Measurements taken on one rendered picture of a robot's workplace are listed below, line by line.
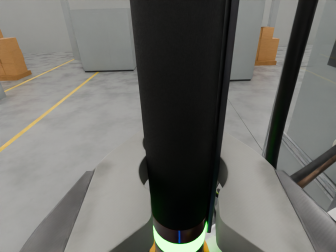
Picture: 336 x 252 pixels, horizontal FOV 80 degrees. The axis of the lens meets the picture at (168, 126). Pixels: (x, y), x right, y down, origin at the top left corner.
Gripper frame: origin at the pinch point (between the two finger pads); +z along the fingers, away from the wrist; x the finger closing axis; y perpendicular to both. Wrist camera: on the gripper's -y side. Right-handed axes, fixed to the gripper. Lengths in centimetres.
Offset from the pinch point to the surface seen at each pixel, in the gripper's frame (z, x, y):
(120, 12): 707, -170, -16
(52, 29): 1208, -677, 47
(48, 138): 265, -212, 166
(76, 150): 229, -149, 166
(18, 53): 672, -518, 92
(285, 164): 94, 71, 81
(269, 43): 755, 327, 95
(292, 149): 91, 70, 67
